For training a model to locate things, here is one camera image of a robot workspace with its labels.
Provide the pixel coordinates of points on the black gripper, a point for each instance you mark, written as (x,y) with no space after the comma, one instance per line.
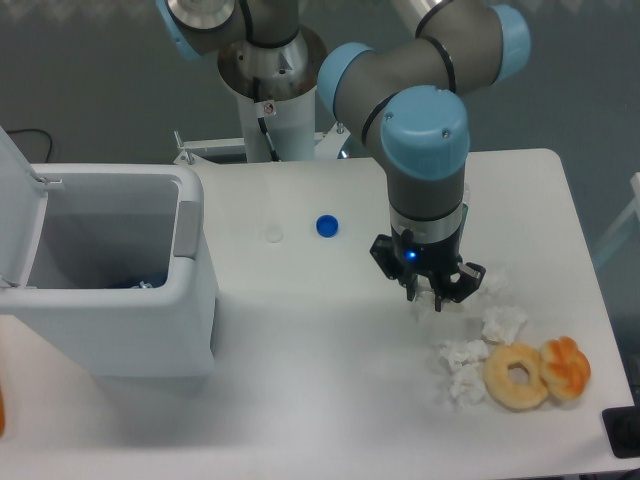
(401,257)

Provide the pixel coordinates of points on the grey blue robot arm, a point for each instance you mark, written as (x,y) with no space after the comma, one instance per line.
(404,106)

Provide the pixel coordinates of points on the blue bottle cap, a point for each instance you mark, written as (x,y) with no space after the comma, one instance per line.
(327,225)

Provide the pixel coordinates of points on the white trash can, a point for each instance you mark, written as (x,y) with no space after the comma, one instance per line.
(122,281)

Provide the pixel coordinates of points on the white trash can lid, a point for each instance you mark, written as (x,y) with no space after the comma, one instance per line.
(24,198)

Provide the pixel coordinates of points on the crumpled white tissue under gripper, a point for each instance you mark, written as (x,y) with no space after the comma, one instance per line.
(422,306)

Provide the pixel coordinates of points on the crumpled white tissue upper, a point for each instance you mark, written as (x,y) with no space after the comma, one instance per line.
(494,284)

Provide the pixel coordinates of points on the crumpled white tissue middle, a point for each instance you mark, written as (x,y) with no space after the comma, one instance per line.
(501,324)

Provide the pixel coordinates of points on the crumpled white tissue lower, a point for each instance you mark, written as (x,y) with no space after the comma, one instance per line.
(464,360)

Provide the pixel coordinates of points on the orange glazed bread roll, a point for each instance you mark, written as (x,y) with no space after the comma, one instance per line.
(564,368)

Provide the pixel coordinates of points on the black device at edge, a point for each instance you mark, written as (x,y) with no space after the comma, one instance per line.
(622,429)

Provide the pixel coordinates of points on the ring donut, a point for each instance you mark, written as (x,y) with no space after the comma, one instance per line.
(512,376)

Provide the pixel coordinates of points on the white frame at right edge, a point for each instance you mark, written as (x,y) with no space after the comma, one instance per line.
(620,230)

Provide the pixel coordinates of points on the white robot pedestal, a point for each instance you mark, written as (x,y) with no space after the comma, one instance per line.
(272,71)

